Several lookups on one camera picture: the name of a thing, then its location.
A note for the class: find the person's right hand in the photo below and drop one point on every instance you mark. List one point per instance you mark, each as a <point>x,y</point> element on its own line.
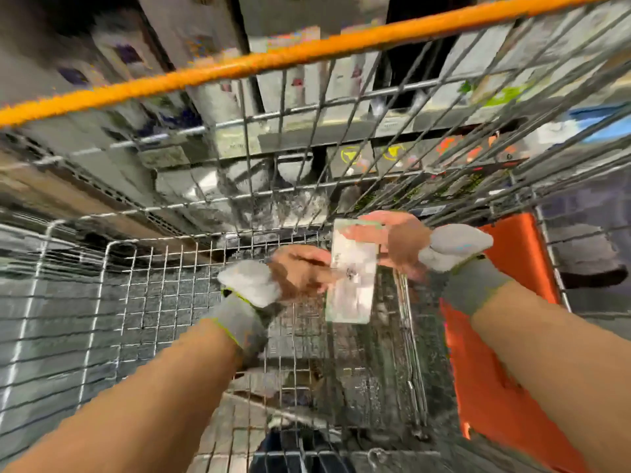
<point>399,236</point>

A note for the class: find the person's left hand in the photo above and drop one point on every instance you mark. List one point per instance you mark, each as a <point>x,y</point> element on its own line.
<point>301,271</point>

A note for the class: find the white carded nail clipper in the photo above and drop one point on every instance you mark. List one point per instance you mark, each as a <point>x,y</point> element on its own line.
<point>353,271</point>

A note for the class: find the person's left forearm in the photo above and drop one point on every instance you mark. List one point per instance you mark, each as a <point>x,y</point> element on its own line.
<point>128,409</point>

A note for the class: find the person's right forearm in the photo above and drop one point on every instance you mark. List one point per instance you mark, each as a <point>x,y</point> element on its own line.
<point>562,359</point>

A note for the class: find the person's blue jeans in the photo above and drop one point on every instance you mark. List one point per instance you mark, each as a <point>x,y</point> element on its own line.
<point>296,453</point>

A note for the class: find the grey kitchenware shelf unit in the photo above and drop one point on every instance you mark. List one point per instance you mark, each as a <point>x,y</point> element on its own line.
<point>197,54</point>

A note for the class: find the grey wrist tracker band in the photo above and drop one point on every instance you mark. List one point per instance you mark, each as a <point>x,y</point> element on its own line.
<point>246,295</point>
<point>458,261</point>

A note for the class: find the wooden post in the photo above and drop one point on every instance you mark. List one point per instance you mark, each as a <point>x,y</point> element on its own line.
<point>59,192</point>

